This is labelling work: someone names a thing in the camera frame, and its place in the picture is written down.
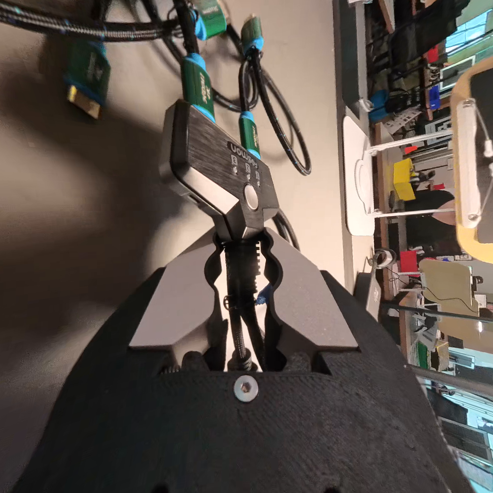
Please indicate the black hdmi switch box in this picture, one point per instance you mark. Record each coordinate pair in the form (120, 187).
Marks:
(208, 154)

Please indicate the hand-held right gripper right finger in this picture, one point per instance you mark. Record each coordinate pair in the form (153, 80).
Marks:
(312, 308)

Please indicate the dark brown desk pad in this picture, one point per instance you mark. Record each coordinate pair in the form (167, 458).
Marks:
(354, 57)

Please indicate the yellow storage bin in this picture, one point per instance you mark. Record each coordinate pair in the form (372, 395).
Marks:
(404, 181)

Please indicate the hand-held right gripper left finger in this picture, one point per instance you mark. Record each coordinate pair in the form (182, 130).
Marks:
(177, 300)

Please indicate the clear plastic clip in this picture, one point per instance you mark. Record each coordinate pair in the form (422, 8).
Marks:
(366, 104)

